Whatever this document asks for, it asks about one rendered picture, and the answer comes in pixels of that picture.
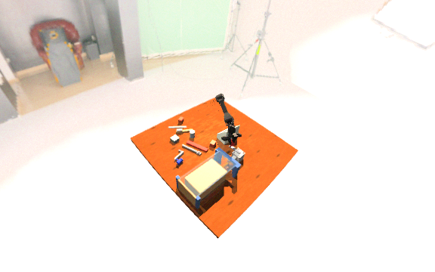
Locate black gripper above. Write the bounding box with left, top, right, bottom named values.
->
left=221, top=130, right=242, bottom=146

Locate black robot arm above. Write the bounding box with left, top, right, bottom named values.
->
left=215, top=94, right=239, bottom=140

